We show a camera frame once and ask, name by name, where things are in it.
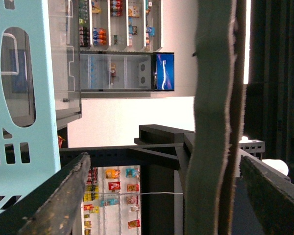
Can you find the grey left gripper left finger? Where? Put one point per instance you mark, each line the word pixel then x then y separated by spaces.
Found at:
pixel 52 207

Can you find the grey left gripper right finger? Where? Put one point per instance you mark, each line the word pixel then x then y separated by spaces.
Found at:
pixel 210 178

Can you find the light blue basket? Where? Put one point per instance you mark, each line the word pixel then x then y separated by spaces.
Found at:
pixel 22 110

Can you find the white supermarket shelf left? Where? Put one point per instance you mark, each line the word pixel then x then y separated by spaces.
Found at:
pixel 121 25

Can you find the black metal shelf rack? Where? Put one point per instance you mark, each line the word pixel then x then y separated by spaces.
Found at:
pixel 29 157

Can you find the glass door drinks fridge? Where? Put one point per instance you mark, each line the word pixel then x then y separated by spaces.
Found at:
pixel 127 72

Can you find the white pegboard snack wall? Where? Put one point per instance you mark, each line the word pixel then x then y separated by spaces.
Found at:
pixel 112 201

